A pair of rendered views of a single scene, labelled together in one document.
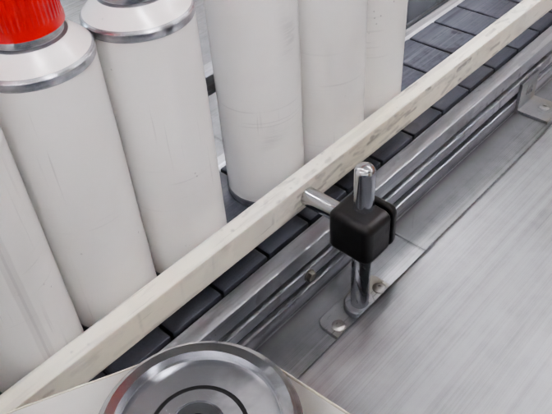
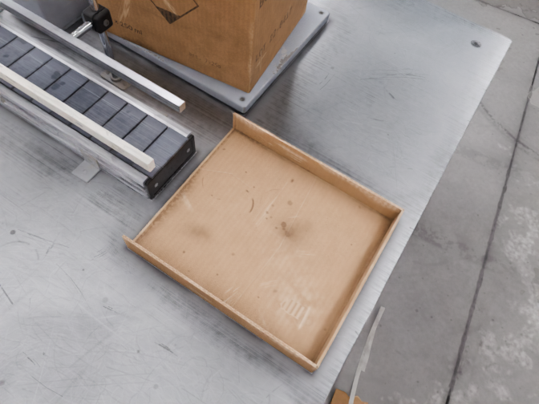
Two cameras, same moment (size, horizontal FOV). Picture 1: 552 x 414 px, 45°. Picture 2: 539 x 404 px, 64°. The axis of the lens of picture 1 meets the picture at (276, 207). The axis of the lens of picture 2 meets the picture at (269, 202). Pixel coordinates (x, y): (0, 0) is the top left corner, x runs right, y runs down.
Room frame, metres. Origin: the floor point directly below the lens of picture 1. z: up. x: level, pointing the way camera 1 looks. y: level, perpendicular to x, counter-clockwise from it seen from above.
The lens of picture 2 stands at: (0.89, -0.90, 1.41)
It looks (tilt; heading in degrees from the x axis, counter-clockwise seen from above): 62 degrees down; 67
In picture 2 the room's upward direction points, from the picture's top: 11 degrees clockwise
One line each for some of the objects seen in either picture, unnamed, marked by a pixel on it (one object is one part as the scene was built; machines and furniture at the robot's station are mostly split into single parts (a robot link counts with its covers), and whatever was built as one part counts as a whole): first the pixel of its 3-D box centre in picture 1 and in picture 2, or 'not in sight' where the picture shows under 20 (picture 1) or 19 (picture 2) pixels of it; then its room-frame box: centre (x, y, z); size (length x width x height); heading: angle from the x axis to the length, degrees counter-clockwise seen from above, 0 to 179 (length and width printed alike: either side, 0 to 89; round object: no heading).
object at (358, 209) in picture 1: (363, 243); not in sight; (0.27, -0.05, 0.89); 0.03 x 0.03 x 0.12; 44
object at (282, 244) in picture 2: not in sight; (269, 228); (0.99, -0.66, 0.85); 0.30 x 0.26 x 0.04; 134
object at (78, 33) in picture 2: not in sight; (95, 49); (0.79, -0.35, 0.91); 0.07 x 0.03 x 0.16; 44
